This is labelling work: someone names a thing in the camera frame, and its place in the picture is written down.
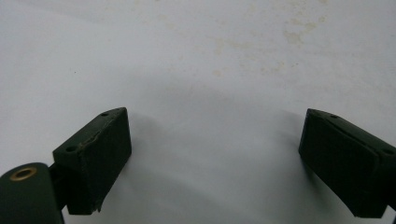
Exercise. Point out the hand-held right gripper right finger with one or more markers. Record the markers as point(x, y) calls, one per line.
point(345, 161)

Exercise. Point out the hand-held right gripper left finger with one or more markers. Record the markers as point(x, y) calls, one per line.
point(93, 161)

